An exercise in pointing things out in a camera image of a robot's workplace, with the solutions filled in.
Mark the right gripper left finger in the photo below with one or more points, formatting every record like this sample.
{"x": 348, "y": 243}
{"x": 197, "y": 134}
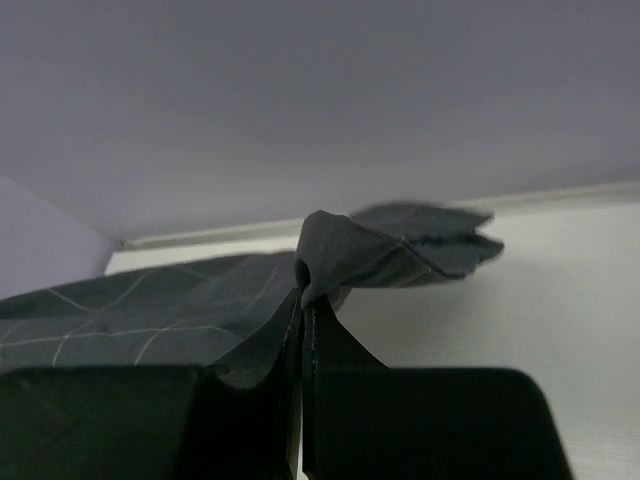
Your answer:
{"x": 234, "y": 419}

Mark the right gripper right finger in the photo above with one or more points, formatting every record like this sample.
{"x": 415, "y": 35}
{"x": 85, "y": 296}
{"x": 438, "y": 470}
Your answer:
{"x": 364, "y": 420}

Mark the dark checked cloth napkin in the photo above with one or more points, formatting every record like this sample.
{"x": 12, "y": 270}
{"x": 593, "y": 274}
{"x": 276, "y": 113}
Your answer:
{"x": 195, "y": 313}

